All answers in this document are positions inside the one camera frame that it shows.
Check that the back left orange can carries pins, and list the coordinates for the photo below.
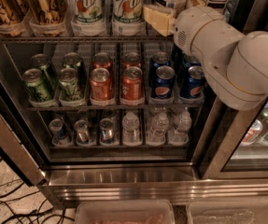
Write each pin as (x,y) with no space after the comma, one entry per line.
(102,60)

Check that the middle wire shelf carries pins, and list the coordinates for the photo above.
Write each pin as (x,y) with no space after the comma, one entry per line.
(96,107)

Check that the front left orange can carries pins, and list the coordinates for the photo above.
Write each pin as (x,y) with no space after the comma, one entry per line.
(101,84)

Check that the front right green can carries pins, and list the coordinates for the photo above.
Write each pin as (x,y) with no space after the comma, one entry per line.
(68,79)

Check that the right 7up bottle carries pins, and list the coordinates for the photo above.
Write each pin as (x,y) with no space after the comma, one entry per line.
(127,11)

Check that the back right orange can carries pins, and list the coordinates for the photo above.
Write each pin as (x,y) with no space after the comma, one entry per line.
(131,59)

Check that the front right orange can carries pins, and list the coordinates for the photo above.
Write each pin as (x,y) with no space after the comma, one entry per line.
(132,81)

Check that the back right green can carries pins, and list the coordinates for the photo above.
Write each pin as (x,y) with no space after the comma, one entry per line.
(73,60)

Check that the left clear plastic bin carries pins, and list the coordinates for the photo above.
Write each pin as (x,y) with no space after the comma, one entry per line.
(125,212)

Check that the left water bottle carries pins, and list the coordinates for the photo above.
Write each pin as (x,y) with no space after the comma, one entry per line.
(130,129)

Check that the right clear plastic bin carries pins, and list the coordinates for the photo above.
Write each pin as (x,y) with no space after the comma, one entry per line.
(249,210)

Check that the middle silver blue can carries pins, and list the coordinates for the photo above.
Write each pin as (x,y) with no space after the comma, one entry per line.
(82,132)

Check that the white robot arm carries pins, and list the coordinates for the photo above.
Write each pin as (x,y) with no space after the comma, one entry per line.
(235,65)

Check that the front left green can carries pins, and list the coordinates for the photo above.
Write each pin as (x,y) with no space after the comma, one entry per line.
(39,88)

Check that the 7up bottle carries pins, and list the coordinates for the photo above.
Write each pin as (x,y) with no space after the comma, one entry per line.
(88,11)
(127,11)

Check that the right silver blue can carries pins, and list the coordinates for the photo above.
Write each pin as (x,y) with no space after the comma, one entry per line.
(107,134)

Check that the right water bottle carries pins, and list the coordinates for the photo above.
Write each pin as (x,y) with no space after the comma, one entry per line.
(178,134)

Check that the right amber drink bottle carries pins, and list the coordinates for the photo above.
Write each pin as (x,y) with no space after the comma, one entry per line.
(48,12)

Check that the back left green can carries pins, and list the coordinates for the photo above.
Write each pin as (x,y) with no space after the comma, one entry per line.
(42,62)

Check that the front left pepsi can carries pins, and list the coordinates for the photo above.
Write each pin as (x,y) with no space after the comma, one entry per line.
(163,82)

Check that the red can behind glass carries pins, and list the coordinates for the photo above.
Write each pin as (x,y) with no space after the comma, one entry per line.
(253,132)

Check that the wire shelf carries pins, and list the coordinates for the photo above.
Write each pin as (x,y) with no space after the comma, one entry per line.
(96,107)
(85,39)

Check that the orange can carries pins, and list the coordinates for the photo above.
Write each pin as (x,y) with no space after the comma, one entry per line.
(132,81)
(102,60)
(101,84)
(131,59)

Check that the left 7up bottle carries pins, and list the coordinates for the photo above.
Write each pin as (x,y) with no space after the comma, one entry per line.
(88,11)

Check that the closed glass fridge door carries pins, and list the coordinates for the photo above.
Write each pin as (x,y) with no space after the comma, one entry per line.
(226,157)

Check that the middle right pepsi can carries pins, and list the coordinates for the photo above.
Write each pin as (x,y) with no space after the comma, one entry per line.
(190,61)

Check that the middle water bottle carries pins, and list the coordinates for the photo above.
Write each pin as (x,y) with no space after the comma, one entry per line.
(157,129)

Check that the clear plastic bin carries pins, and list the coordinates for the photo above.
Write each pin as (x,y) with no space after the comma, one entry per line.
(249,210)
(125,212)

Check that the open fridge door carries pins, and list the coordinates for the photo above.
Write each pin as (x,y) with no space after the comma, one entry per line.
(15,155)

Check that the water bottle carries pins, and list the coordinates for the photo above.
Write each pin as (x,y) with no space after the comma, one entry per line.
(130,129)
(178,134)
(157,129)

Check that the front right pepsi can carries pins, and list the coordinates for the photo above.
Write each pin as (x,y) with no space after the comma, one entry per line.
(193,83)

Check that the top wire shelf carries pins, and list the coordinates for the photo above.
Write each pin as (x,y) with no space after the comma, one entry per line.
(85,39)

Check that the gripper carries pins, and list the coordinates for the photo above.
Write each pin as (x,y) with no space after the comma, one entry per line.
(187,28)

